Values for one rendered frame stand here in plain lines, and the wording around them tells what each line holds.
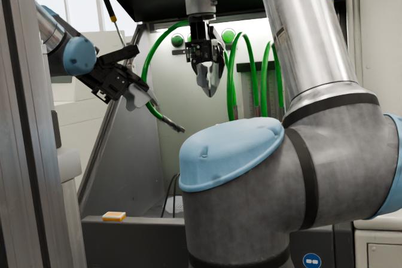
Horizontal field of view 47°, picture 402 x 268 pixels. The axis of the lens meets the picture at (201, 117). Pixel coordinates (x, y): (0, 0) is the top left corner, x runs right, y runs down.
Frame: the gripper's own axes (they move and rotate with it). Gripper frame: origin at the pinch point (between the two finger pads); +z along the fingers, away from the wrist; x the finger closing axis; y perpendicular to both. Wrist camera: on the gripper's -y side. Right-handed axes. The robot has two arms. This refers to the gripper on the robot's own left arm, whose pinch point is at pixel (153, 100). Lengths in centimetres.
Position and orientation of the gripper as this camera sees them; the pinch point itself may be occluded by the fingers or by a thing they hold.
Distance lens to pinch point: 119.6
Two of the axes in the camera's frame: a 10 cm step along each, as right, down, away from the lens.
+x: 5.5, -1.5, -8.2
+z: 7.2, 5.9, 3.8
